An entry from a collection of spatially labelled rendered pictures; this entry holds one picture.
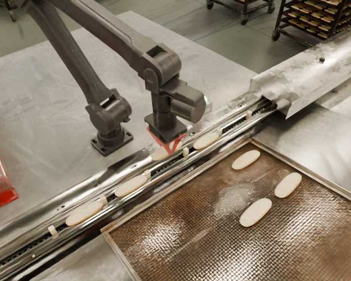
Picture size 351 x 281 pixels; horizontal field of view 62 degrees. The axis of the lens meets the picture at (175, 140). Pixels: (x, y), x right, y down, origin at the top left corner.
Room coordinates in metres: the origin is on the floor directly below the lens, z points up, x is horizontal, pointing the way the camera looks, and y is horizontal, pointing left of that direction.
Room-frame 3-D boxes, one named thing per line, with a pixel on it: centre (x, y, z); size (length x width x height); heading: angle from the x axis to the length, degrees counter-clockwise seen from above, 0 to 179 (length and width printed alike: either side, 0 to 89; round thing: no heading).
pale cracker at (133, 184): (0.47, 0.12, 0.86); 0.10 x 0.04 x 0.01; 128
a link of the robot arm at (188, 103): (0.52, -0.01, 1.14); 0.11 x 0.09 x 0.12; 54
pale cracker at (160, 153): (0.54, 0.02, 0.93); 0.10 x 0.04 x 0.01; 128
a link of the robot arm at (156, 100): (0.54, 0.02, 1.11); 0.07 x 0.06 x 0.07; 54
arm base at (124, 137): (0.67, 0.21, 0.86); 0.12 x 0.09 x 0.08; 134
